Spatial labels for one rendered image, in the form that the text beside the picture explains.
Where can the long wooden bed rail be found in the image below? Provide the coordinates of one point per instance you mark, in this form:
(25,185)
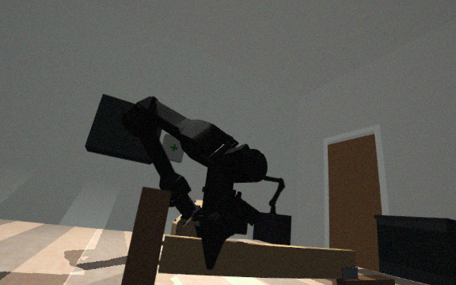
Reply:
(185,256)

